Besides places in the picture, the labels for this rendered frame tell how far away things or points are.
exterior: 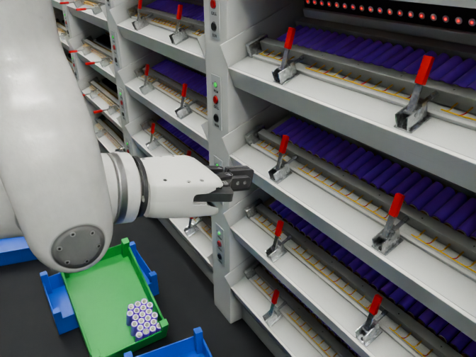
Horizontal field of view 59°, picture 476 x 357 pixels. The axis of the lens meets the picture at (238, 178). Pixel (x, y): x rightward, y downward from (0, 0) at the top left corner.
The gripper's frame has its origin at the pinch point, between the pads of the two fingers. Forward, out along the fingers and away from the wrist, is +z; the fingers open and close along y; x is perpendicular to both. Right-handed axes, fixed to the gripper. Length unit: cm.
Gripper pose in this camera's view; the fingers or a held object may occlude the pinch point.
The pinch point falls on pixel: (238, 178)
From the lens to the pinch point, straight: 59.5
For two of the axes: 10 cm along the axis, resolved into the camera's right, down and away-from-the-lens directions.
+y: 5.4, 4.0, -7.4
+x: 1.8, -9.2, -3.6
